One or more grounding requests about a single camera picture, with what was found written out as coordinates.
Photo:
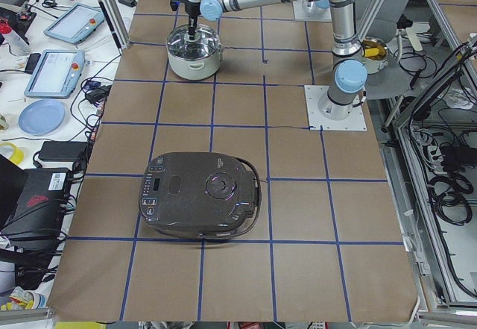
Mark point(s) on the glass pot lid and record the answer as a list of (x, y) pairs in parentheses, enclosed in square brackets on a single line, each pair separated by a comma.
[(204, 43)]

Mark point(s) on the pale green electric pot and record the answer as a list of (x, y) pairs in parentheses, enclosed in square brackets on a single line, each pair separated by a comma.
[(195, 70)]

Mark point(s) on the upper teach pendant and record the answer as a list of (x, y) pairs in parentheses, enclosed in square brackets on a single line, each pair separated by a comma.
[(76, 24)]

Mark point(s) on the teach pendant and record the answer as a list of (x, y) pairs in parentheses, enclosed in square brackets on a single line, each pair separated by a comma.
[(76, 24), (56, 74)]

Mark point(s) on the lower teach pendant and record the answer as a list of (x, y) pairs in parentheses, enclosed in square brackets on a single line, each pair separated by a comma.
[(56, 74)]

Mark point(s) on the dark brown rice cooker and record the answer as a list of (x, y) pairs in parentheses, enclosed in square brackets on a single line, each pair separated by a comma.
[(200, 195)]

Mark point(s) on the blue plate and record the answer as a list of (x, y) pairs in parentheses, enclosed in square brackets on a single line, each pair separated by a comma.
[(41, 117)]

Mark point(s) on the steel bowl with yellow item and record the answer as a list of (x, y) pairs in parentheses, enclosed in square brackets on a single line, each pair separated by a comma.
[(375, 57)]

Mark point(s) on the black power adapter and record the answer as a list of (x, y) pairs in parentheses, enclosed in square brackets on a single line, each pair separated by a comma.
[(61, 151)]

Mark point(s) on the yellow tape roll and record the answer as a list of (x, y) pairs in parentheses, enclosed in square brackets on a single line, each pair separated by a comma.
[(11, 152)]

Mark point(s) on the black red box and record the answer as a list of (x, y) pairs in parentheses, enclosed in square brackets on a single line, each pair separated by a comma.
[(40, 204)]

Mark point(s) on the aluminium frame post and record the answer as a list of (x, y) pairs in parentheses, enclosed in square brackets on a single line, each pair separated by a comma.
[(115, 23)]

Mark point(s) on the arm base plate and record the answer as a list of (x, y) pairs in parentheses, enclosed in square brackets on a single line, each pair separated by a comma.
[(324, 115), (320, 15)]

